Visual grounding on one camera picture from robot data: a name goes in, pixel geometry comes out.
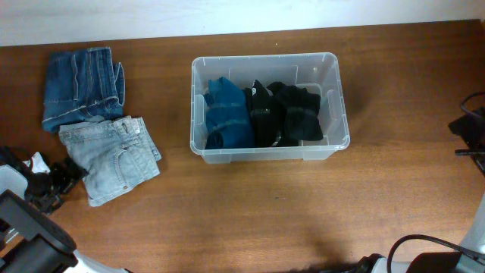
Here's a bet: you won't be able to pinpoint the light blue jeans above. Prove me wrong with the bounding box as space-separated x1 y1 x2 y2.
58 116 161 207

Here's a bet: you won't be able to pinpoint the small black garment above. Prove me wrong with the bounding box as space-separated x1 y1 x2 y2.
267 82 323 141

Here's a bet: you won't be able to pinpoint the dark blue garment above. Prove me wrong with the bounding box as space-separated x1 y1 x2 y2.
204 77 255 149

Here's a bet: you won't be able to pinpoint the black garment with logo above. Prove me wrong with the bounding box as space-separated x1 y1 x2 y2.
243 80 299 148

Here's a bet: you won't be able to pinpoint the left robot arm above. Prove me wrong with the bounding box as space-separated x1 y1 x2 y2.
1 146 130 273

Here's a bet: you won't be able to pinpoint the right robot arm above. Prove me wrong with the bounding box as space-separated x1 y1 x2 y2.
353 107 484 273

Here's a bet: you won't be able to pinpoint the clear plastic storage container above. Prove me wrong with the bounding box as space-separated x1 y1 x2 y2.
189 52 351 164

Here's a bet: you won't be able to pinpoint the dark blue folded jeans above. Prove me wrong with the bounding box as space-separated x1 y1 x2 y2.
42 47 126 133

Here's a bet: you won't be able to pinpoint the right black camera cable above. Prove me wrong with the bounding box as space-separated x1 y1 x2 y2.
386 90 485 273

